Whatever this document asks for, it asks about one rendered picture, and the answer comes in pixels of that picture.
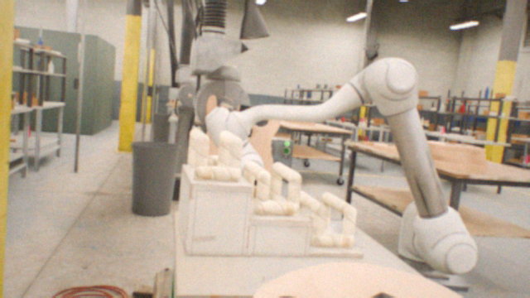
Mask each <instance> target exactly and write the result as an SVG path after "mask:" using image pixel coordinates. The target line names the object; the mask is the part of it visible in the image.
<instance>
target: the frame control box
mask: <svg viewBox="0 0 530 298"><path fill-rule="evenodd" d="M285 141H289V142H290V145H289V146H288V148H289V149H290V152H289V153H288V154H285V153H284V148H286V146H285V144H284V143H285ZM293 142H294V141H292V140H290V139H284V138H273V139H272V144H271V148H272V151H271V153H272V159H273V164H274V163H276V162H280V163H282V164H284V166H286V167H288V168H290V169H291V168H292V152H293Z"/></svg>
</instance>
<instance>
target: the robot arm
mask: <svg viewBox="0 0 530 298"><path fill-rule="evenodd" d="M417 83H418V78H417V72H416V71H415V68H414V67H413V66H412V65H411V64H409V63H408V62H406V61H405V60H402V59H397V58H388V59H382V60H378V61H376V62H373V63H372V64H371V65H369V67H367V68H366V69H365V70H362V71H361V72H359V73H358V74H357V75H356V76H355V77H354V78H353V79H351V80H350V81H349V82H348V83H346V84H345V85H344V86H343V87H342V88H341V89H340V90H338V92H337V93H336V94H335V95H334V96H333V97H332V98H331V99H329V100H328V101H327V102H324V103H322V104H319V106H313V107H302V106H277V105H263V106H258V107H255V108H250V109H248V110H245V111H243V112H235V111H233V112H232V113H230V112H229V110H228V109H226V108H215V109H214V110H213V111H212V112H211V113H209V114H208V115H207V116H206V117H205V125H206V128H207V131H208V133H209V134H210V136H211V138H212V140H213V141H214V144H215V145H216V146H217V147H218V148H219V135H220V133H221V132H222V131H229V132H231V133H233V134H234V135H235V136H236V137H239V138H241V139H242V140H243V155H242V164H241V176H242V177H243V174H244V166H245V163H246V161H254V162H256V163H257V164H258V166H260V167H262V168H263V169H264V166H263V160H262V159H261V157H260V156H259V154H258V153H257V152H256V151H255V149H254V148H253V147H252V146H251V145H250V143H249V142H248V140H247V137H248V134H250V129H251V127H252V126H253V125H255V124H256V123H258V122H261V121H264V119H273V121H286V122H297V123H321V122H326V121H329V119H332V118H335V117H337V116H340V115H341V114H343V113H347V112H348V111H350V110H353V109H356V108H358V107H361V105H362V104H364V103H367V102H369V101H371V100H373V101H374V103H375V105H376V106H377V108H378V110H379V112H380V113H381V114H382V115H383V116H386V119H387V122H388V126H389V129H391V132H392V136H393V140H394V143H395V146H396V148H397V153H398V156H399V159H400V161H401V162H402V167H403V169H404V172H405V176H406V179H407V183H408V186H409V190H410V192H412V197H413V199H414V200H413V201H412V203H411V204H409V205H408V206H407V208H406V209H405V211H404V213H403V216H402V223H401V229H400V236H399V250H398V256H397V257H398V258H399V259H401V260H402V261H403V262H405V263H406V264H407V265H408V266H409V267H411V268H412V269H413V270H416V271H417V272H419V274H420V275H421V276H423V277H425V278H432V279H442V280H448V281H449V280H450V276H449V275H453V276H456V275H459V274H462V273H466V272H468V271H470V270H471V269H473V268H474V267H475V265H476V263H477V261H478V248H476V245H475V241H474V240H473V238H471V237H470V234H469V233H468V231H467V229H466V227H465V225H464V223H463V220H462V219H461V218H460V216H459V214H458V213H457V212H456V211H455V210H454V209H452V208H450V207H448V205H447V203H446V197H445V194H444V191H442V188H441V183H440V180H439V177H438V174H437V171H436V167H435V163H433V160H432V157H431V153H430V150H429V146H428V143H427V140H426V136H425V133H424V132H423V129H422V125H421V121H420V118H419V116H418V113H417V107H416V106H417V103H418V92H417Z"/></svg>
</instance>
